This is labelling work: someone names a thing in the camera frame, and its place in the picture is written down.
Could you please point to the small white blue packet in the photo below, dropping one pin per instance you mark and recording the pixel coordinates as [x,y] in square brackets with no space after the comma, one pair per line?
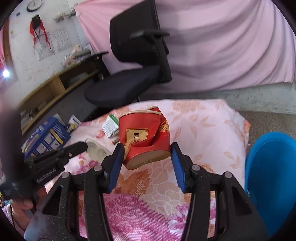
[73,123]

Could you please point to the white green small box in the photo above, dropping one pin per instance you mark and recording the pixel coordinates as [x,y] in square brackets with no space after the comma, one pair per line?
[111,126]

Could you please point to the beige power strip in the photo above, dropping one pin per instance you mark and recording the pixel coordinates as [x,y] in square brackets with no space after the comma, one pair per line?
[96,151]

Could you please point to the round wall clock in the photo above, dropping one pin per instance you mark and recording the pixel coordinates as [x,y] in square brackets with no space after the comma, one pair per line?
[34,5]

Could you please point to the crushed red paper cup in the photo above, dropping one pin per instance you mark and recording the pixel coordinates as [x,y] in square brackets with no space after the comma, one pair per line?
[145,135]

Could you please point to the pink hanging cloth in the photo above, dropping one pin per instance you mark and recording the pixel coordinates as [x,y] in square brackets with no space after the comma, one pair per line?
[215,45]

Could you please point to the blue cardboard box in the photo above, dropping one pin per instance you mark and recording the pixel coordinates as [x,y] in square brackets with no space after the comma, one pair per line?
[48,136]

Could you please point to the stack of books papers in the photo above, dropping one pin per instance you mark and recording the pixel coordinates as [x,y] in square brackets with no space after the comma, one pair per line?
[77,55]

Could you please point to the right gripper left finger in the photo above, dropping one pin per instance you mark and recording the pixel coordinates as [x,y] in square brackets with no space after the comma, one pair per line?
[57,217]

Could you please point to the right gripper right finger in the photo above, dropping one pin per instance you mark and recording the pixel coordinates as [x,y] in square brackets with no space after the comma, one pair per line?
[236,216]

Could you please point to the floral pink blanket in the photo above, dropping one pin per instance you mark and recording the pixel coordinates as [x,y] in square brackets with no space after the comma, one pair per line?
[147,202]

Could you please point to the blue plastic bucket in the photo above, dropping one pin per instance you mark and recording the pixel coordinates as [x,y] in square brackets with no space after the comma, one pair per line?
[270,178]

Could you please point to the wooden desk shelf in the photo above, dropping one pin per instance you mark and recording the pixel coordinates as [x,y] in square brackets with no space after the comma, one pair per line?
[52,90]

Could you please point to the black office chair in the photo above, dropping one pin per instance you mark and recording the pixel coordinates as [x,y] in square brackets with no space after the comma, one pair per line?
[135,37]

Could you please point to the wall calendar sheets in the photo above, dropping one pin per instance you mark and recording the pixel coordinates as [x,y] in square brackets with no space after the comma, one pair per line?
[55,42]

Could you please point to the red black wall ornament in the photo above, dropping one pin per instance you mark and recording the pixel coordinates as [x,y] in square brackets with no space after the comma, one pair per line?
[36,26]

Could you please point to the wall rack with items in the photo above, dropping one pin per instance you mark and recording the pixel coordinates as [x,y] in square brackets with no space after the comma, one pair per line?
[64,15]

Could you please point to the person's left hand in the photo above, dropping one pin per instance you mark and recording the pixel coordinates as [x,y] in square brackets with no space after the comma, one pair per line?
[18,207]

